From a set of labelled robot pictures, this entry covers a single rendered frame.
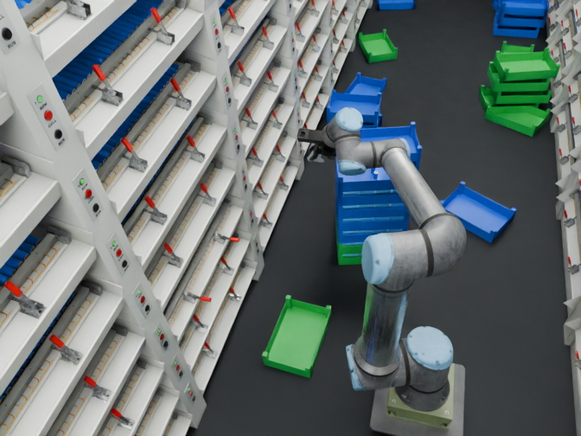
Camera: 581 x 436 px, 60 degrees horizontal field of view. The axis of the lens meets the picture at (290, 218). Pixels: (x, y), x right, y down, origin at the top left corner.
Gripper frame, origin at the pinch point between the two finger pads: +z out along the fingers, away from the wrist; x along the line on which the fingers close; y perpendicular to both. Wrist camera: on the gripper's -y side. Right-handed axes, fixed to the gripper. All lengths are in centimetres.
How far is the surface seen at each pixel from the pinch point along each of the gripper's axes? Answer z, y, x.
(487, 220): 24, 103, 7
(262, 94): 11.1, -22.2, 24.8
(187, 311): -5, -32, -71
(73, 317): -47, -61, -81
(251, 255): 36, -7, -38
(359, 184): -4.4, 21.5, -8.0
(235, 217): 9.4, -21.2, -30.7
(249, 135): 2.3, -24.5, 0.9
